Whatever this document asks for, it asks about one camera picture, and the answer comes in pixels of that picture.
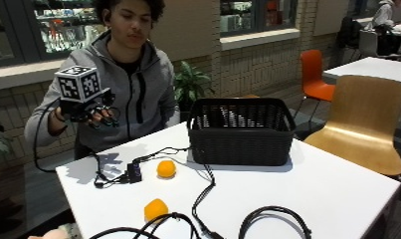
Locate the person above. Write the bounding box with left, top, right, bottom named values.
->
left=24, top=0, right=182, bottom=161

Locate white marker cube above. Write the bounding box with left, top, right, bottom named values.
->
left=53, top=65, right=102, bottom=104

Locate small black hub box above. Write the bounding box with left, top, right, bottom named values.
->
left=128, top=161, right=144, bottom=184

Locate orange fruit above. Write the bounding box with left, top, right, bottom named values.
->
left=157, top=159, right=178, bottom=179
left=144, top=198, right=170, bottom=223

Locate green potted plant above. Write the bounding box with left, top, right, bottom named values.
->
left=173, top=60, right=214, bottom=112

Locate black woven plastic basket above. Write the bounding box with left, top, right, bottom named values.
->
left=186, top=97, right=297, bottom=166

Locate orange plastic chair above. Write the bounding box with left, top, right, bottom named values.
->
left=294, top=49, right=338, bottom=124

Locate light wooden chair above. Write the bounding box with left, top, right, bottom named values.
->
left=303, top=75, right=401, bottom=177

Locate white background table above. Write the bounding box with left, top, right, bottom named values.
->
left=322, top=56, right=401, bottom=93

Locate black glove cable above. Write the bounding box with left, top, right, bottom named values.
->
left=32, top=99, right=105, bottom=189

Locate thin black cable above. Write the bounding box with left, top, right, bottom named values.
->
left=132, top=146, right=226, bottom=239

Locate thick black looped cable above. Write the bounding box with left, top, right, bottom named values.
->
left=88, top=212, right=202, bottom=239
left=237, top=205, right=314, bottom=239

